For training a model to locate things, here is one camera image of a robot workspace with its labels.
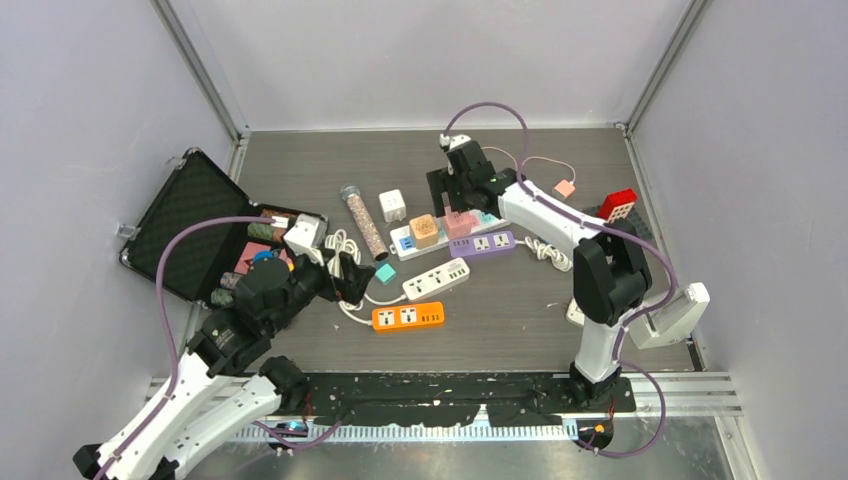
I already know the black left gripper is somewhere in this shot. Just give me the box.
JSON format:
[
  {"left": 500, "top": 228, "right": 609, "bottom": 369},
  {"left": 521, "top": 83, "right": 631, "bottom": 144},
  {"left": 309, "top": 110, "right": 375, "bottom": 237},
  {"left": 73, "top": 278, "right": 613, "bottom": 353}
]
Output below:
[{"left": 268, "top": 246, "right": 376, "bottom": 332}]

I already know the pink cube socket adapter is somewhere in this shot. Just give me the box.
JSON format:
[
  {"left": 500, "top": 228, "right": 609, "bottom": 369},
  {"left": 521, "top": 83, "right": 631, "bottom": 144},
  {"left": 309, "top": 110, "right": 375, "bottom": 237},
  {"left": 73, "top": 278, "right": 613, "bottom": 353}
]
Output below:
[{"left": 442, "top": 207, "right": 477, "bottom": 240}]

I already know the tan cube socket adapter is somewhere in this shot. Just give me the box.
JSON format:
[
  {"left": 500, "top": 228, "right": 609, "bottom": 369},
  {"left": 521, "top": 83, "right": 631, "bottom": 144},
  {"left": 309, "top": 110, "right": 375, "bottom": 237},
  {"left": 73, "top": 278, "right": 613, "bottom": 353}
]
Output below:
[{"left": 409, "top": 214, "right": 440, "bottom": 250}]

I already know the white cube socket adapter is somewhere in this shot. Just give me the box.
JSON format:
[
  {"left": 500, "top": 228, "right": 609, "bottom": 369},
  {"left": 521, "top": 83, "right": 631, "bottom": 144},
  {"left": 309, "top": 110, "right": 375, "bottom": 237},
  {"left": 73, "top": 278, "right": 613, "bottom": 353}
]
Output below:
[{"left": 378, "top": 189, "right": 407, "bottom": 223}]

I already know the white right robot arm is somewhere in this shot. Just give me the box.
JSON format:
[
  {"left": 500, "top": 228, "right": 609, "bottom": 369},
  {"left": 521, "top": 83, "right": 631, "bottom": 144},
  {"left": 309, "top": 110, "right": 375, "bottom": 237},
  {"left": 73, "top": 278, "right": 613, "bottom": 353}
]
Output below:
[{"left": 426, "top": 135, "right": 652, "bottom": 411}]

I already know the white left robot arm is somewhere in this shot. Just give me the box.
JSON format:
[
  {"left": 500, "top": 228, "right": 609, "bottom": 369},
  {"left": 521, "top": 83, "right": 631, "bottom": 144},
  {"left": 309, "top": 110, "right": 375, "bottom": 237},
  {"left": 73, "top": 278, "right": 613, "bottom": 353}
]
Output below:
[{"left": 73, "top": 252, "right": 376, "bottom": 479}]

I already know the teal plug adapter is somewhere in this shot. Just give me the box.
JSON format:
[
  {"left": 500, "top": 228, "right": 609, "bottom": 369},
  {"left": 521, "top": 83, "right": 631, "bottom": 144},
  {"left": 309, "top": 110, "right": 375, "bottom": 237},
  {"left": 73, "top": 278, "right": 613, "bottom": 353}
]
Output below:
[{"left": 375, "top": 263, "right": 397, "bottom": 285}]

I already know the white flat plug adapter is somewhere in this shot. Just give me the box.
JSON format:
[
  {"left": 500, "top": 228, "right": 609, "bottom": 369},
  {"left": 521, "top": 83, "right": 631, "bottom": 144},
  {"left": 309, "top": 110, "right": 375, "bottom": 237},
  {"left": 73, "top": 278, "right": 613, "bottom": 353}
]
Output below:
[{"left": 565, "top": 298, "right": 585, "bottom": 328}]

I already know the orange power strip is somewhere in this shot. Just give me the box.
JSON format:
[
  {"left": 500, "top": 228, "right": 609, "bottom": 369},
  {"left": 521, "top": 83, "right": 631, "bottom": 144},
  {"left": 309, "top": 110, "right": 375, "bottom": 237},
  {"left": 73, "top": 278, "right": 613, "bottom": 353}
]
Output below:
[{"left": 372, "top": 302, "right": 446, "bottom": 334}]

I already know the purple power strip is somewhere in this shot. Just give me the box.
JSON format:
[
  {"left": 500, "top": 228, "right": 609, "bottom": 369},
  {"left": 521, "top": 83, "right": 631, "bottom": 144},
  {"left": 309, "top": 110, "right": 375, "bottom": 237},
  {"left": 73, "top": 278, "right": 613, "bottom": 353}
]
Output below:
[{"left": 448, "top": 230, "right": 517, "bottom": 259}]

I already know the white multicolour power strip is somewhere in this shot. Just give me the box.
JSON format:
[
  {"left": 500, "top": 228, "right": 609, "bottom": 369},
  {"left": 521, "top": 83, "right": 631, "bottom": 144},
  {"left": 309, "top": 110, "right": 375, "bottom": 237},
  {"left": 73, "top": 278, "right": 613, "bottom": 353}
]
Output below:
[{"left": 390, "top": 209, "right": 509, "bottom": 261}]

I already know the white usb power strip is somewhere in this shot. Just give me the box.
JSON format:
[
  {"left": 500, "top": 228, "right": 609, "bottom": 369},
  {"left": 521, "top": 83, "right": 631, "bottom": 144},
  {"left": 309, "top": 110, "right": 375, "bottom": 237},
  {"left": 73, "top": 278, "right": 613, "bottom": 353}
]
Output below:
[{"left": 402, "top": 258, "right": 470, "bottom": 302}]

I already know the blue round chip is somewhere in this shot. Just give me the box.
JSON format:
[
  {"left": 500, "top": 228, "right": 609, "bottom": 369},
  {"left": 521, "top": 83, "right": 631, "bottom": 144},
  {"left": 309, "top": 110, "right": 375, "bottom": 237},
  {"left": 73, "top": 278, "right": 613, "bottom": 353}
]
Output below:
[{"left": 252, "top": 250, "right": 274, "bottom": 263}]

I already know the black poker chip case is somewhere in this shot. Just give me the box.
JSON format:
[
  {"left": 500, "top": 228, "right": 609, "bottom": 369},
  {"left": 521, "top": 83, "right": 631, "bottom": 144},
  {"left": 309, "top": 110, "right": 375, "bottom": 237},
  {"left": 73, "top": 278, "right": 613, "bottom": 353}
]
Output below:
[{"left": 120, "top": 148, "right": 301, "bottom": 310}]

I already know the red toy brick block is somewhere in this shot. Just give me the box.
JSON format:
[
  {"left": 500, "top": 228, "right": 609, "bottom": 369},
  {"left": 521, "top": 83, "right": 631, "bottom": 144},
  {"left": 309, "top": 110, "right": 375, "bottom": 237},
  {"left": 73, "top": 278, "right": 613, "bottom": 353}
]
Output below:
[{"left": 596, "top": 188, "right": 639, "bottom": 223}]

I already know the dark grey brick baseplate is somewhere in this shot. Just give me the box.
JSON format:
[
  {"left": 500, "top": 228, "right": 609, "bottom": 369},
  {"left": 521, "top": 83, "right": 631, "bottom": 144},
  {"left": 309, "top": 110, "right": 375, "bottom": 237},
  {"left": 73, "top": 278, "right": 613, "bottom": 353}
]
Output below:
[{"left": 582, "top": 205, "right": 651, "bottom": 231}]

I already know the white box device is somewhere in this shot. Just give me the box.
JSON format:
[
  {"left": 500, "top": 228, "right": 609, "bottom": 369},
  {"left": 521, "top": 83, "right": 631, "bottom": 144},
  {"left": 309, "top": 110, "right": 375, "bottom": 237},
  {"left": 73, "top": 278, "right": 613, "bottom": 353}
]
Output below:
[{"left": 629, "top": 282, "right": 710, "bottom": 350}]

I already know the white coiled power cable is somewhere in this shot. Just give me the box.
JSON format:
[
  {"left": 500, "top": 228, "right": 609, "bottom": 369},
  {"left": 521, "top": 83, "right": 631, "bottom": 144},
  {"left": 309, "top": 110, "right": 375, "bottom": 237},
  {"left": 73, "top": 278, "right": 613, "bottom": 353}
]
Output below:
[{"left": 319, "top": 228, "right": 407, "bottom": 328}]

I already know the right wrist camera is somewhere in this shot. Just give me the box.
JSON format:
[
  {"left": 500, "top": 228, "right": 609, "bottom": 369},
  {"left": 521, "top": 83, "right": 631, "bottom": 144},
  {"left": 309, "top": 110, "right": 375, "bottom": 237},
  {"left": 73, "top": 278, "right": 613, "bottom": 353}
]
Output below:
[{"left": 438, "top": 133, "right": 472, "bottom": 156}]

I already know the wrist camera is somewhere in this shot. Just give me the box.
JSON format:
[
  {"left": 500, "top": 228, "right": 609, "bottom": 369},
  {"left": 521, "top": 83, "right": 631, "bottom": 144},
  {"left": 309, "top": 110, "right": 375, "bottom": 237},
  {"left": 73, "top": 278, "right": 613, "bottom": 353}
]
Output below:
[
  {"left": 438, "top": 133, "right": 472, "bottom": 156},
  {"left": 272, "top": 214, "right": 327, "bottom": 266}
]

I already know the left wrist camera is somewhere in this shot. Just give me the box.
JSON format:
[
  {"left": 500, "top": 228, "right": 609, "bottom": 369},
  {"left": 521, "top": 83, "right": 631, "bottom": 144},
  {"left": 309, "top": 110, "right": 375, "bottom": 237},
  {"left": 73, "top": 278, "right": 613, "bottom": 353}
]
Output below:
[{"left": 272, "top": 214, "right": 327, "bottom": 266}]

